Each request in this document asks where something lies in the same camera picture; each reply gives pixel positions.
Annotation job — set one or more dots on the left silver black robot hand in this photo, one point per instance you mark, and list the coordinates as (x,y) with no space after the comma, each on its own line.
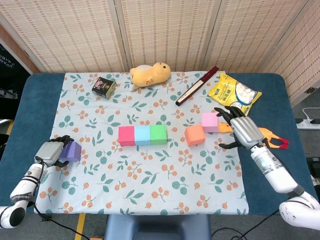
(48,153)

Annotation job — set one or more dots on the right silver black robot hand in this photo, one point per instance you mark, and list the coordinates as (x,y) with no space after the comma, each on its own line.
(246,132)

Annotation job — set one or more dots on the purple foam cube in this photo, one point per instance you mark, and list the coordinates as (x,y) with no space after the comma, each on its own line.
(72,152)

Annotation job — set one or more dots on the pink foam cube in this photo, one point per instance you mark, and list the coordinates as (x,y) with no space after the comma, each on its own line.
(210,121)

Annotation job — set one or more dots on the orange foam cube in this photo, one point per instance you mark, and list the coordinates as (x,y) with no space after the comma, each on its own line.
(195,136)

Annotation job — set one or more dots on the magenta foam cube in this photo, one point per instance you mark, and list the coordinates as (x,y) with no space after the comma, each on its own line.
(126,136)

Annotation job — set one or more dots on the green foam cube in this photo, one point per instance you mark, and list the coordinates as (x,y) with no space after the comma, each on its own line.
(158,134)

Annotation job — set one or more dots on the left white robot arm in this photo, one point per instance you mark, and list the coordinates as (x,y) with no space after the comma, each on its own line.
(25,185)

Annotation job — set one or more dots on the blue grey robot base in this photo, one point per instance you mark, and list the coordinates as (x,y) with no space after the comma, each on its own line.
(157,227)

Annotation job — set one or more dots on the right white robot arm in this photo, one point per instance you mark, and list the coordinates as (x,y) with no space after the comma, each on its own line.
(277,175)

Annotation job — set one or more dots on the yellow rubber chicken toy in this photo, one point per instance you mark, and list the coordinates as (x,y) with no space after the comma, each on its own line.
(265,132)

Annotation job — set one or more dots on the yellow marshmallow bag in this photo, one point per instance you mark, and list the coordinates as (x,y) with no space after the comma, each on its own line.
(232,93)

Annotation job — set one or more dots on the dark blue table cover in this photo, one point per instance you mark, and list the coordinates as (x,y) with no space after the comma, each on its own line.
(37,105)

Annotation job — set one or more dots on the white power strip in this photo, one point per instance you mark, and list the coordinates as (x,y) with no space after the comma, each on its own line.
(308,123)

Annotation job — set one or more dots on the black table leg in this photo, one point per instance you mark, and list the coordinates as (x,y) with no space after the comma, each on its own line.
(46,218)

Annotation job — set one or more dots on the dark red folding fan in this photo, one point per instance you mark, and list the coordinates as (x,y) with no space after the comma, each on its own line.
(196,86)

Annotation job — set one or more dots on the black box device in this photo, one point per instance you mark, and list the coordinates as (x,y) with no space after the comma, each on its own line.
(315,160)

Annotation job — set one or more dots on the person in black shirt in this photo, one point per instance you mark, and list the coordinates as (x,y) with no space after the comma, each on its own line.
(10,82)

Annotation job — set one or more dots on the black luncheon meat tin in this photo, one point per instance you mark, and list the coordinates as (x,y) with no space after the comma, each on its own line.
(103,87)

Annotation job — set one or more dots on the floral print tablecloth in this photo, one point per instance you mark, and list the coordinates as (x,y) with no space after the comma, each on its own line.
(140,175)

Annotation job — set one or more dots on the light blue foam cube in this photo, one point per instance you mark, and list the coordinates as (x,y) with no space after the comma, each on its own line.
(142,135)

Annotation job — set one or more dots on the yellow plush toy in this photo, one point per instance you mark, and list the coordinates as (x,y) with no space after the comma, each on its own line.
(150,75)

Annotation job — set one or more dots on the woven bamboo folding screen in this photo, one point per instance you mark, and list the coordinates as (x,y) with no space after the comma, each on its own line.
(75,37)

